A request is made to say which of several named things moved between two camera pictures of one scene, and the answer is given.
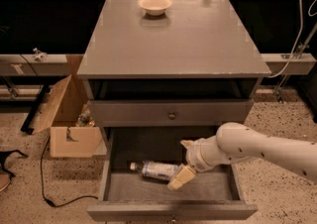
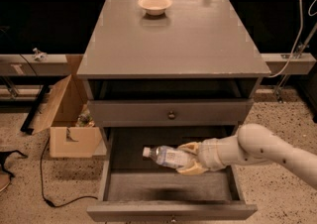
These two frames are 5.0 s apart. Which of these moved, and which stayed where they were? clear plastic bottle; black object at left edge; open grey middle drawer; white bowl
Moved: clear plastic bottle
Stayed: white bowl; open grey middle drawer; black object at left edge
